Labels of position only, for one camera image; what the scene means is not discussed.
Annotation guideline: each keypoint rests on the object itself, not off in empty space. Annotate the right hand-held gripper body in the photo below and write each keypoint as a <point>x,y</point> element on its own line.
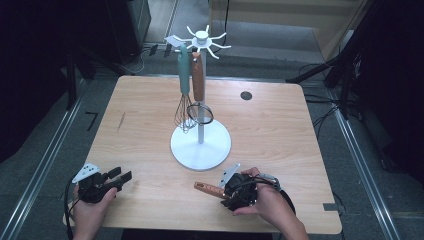
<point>241,191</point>

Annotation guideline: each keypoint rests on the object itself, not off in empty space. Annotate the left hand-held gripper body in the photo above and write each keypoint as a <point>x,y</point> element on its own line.
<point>93,188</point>

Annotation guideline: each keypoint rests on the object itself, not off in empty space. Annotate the white utensil rack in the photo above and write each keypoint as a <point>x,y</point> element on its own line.
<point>200,150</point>

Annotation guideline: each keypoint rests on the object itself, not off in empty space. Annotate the person's left hand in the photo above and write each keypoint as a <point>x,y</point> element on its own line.
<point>88,213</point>

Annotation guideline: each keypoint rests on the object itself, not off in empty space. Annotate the person's right hand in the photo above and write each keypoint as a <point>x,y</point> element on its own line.
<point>266,203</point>

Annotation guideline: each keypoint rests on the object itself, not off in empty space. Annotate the black stand leg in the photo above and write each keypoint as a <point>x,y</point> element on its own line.
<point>313,70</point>

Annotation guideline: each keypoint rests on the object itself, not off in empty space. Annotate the white paper tag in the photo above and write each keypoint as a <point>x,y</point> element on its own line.
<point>172,40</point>

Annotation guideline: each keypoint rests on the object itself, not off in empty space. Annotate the black cabinet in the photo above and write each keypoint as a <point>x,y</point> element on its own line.
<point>133,26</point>

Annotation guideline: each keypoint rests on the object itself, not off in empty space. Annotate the beige wooden cabinet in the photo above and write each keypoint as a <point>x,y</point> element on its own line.
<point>283,13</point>

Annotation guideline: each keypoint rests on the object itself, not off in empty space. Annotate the metal floor rail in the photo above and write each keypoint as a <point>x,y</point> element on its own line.
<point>363,173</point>
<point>40,170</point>

